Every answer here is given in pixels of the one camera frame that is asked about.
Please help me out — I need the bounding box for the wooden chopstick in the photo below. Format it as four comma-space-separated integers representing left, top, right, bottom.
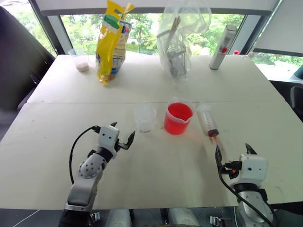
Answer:
166, 17, 178, 49
169, 16, 182, 48

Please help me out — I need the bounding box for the clear cup with white grains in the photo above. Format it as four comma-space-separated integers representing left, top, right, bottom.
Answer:
68, 49, 91, 73

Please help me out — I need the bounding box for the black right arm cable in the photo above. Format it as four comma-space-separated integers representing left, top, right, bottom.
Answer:
218, 165, 278, 227

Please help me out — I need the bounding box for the small metal buckle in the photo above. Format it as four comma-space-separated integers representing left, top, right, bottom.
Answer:
209, 215, 224, 227
89, 211, 101, 223

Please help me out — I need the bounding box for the white roller blind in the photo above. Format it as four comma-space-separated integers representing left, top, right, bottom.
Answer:
40, 0, 280, 16
252, 0, 303, 57

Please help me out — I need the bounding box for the metal wire basket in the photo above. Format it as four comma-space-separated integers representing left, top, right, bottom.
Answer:
157, 32, 188, 78

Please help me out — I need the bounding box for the dark green rounded object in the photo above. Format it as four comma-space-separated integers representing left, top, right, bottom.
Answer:
293, 66, 303, 80

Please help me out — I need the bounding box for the small clear empty cup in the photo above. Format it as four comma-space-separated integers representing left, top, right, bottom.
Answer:
133, 105, 157, 134

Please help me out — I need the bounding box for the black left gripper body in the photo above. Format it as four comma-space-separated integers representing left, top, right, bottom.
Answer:
114, 139, 126, 152

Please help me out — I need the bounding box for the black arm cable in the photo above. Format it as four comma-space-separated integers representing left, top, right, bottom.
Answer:
218, 165, 278, 227
69, 126, 101, 185

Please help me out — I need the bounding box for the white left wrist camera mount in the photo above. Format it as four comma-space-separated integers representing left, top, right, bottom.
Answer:
98, 125, 120, 159

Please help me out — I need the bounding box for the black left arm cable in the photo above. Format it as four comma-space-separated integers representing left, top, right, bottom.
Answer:
69, 126, 101, 185

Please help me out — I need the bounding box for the dark chair with armrest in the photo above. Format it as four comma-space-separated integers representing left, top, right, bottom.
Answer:
289, 86, 303, 114

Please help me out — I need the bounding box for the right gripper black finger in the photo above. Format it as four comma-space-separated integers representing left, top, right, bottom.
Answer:
214, 144, 226, 169
245, 143, 258, 156

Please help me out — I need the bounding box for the clear plastic bag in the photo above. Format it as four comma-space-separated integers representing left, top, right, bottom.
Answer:
156, 0, 213, 89

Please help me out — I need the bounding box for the beaker with red liquid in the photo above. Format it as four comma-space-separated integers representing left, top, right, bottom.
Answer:
163, 96, 196, 136

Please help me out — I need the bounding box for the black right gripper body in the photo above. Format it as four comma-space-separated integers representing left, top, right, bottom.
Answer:
223, 160, 242, 180

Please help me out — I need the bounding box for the large clear plastic syringe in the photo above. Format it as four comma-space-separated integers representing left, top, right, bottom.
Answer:
196, 103, 228, 161

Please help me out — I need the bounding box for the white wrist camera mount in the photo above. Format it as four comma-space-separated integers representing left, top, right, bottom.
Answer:
98, 125, 120, 159
238, 153, 269, 185

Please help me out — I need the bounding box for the yellow snack bag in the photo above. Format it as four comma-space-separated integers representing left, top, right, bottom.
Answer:
95, 0, 135, 87

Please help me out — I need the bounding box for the silver cylindrical tube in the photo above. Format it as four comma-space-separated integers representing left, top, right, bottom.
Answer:
209, 25, 238, 71

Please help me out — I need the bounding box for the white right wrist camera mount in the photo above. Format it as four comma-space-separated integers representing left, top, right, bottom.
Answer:
238, 153, 269, 185

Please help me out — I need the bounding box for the grey window frame post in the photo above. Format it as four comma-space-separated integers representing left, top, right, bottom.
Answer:
233, 0, 284, 56
29, 0, 72, 57

